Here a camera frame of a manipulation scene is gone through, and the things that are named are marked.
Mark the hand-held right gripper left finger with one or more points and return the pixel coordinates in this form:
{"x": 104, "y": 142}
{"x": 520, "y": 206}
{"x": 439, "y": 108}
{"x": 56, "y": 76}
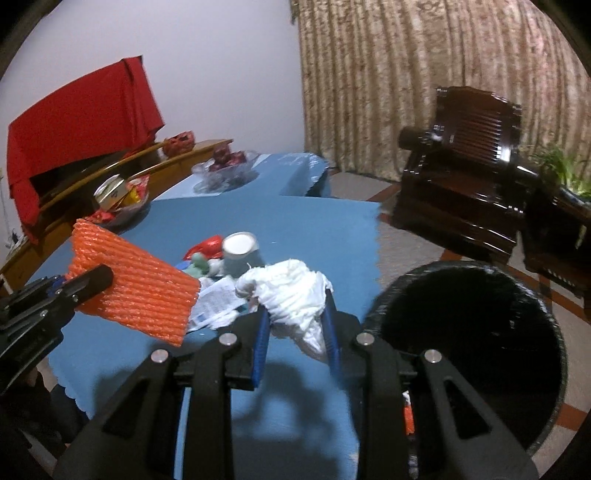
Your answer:
{"x": 259, "y": 350}

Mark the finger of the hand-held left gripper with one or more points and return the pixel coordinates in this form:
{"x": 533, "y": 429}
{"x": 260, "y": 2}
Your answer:
{"x": 90, "y": 280}

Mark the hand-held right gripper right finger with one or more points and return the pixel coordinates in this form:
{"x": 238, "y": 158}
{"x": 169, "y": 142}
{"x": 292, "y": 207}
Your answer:
{"x": 331, "y": 341}

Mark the orange foam net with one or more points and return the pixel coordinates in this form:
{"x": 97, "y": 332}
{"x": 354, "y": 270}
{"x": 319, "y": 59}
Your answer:
{"x": 138, "y": 286}

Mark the white tissue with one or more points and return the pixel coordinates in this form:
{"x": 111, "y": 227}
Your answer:
{"x": 291, "y": 295}

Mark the black trash bin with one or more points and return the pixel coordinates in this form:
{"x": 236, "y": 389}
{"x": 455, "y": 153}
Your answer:
{"x": 461, "y": 323}

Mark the printed paper leaflet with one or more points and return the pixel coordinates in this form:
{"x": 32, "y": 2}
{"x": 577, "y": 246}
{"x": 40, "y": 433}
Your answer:
{"x": 217, "y": 295}

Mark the glass snack bowl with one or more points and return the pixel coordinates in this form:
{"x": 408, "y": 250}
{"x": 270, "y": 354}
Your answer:
{"x": 131, "y": 207}

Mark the cream tin can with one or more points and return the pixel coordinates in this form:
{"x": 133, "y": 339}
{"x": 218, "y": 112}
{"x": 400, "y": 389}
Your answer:
{"x": 110, "y": 191}

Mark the white paper cup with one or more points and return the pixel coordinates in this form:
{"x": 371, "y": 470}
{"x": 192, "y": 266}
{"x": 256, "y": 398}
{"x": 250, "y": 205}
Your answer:
{"x": 238, "y": 251}

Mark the green wrapper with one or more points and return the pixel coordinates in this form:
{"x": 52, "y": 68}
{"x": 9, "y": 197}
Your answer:
{"x": 199, "y": 264}

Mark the black television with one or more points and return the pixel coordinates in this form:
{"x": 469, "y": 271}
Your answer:
{"x": 69, "y": 175}

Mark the blue tablecloth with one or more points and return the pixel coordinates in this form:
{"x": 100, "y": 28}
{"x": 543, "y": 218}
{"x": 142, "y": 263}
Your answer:
{"x": 286, "y": 170}
{"x": 300, "y": 230}

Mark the red wrapper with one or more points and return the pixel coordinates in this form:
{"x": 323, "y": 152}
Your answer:
{"x": 205, "y": 247}

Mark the wooden cabinet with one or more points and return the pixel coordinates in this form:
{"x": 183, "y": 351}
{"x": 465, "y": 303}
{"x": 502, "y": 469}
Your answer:
{"x": 175, "y": 166}

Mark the red cloth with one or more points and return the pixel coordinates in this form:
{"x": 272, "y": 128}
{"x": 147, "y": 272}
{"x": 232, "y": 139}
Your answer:
{"x": 78, "y": 120}

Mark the red basket ornament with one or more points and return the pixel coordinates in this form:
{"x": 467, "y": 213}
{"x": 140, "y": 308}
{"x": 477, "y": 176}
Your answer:
{"x": 178, "y": 144}

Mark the glass fruit bowl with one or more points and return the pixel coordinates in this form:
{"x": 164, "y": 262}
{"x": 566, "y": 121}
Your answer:
{"x": 231, "y": 177}

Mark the pile of red apples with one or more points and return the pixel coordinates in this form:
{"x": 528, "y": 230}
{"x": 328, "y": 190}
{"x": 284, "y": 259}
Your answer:
{"x": 226, "y": 159}

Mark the dark wooden armchair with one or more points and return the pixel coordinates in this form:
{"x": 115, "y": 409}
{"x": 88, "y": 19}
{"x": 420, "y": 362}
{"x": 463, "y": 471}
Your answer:
{"x": 461, "y": 184}

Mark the dark wooden side table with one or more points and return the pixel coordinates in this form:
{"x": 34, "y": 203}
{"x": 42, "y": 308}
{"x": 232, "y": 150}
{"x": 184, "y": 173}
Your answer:
{"x": 554, "y": 240}

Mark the beige patterned curtain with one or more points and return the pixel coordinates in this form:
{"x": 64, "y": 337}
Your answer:
{"x": 392, "y": 83}

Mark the potted green plant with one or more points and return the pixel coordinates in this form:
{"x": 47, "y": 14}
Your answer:
{"x": 558, "y": 164}

